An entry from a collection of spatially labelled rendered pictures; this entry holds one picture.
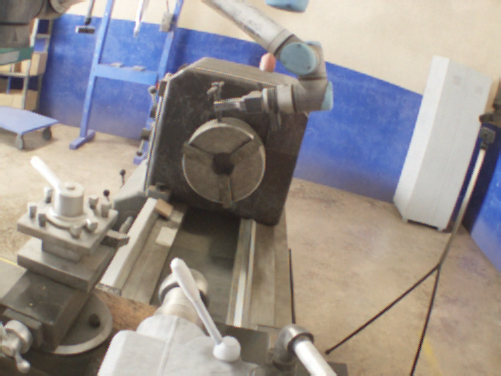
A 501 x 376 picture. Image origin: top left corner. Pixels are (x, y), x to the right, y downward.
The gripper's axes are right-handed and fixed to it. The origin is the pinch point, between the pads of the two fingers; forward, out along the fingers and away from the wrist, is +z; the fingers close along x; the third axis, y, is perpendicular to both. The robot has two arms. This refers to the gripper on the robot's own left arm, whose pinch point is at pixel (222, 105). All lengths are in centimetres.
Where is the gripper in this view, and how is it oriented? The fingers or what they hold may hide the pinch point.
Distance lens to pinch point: 146.3
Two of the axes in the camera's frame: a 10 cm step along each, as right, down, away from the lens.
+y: -1.5, -9.3, -3.4
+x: -2.0, 3.7, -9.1
